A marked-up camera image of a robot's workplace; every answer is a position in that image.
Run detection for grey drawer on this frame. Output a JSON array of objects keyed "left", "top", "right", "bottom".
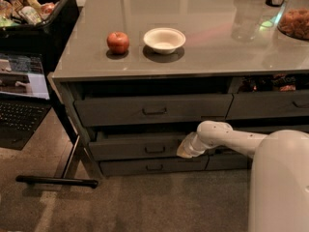
[
  {"left": 226, "top": 90, "right": 309, "bottom": 120},
  {"left": 74, "top": 94, "right": 233, "bottom": 127},
  {"left": 99, "top": 156, "right": 209, "bottom": 176},
  {"left": 206, "top": 149, "right": 252, "bottom": 171},
  {"left": 89, "top": 132, "right": 186, "bottom": 160},
  {"left": 232, "top": 125, "right": 309, "bottom": 133}
]

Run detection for black laptop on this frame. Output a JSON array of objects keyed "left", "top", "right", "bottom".
[{"left": 0, "top": 52, "right": 51, "bottom": 150}]

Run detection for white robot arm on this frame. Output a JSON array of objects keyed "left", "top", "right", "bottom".
[{"left": 177, "top": 121, "right": 309, "bottom": 232}]

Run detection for clear jar of snacks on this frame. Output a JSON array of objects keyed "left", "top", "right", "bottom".
[{"left": 277, "top": 0, "right": 309, "bottom": 41}]

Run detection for yellowish white gripper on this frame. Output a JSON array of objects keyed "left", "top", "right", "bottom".
[{"left": 177, "top": 137, "right": 194, "bottom": 159}]

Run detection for red apple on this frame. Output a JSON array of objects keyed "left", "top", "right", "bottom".
[{"left": 106, "top": 31, "right": 129, "bottom": 54}]

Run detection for black stand leg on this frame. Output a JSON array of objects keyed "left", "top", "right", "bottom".
[{"left": 15, "top": 135, "right": 99, "bottom": 189}]

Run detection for white bottle in bin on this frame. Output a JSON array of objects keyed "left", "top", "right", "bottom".
[{"left": 18, "top": 6, "right": 42, "bottom": 25}]

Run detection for black bin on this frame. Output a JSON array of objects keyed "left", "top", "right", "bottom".
[{"left": 0, "top": 0, "right": 79, "bottom": 72}]

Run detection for white bowl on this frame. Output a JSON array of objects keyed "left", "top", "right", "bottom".
[{"left": 143, "top": 28, "right": 186, "bottom": 54}]

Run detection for red item in bin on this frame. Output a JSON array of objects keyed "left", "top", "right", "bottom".
[{"left": 41, "top": 2, "right": 55, "bottom": 15}]

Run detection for snack bags in drawer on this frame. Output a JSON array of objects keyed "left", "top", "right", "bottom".
[{"left": 239, "top": 73, "right": 309, "bottom": 92}]

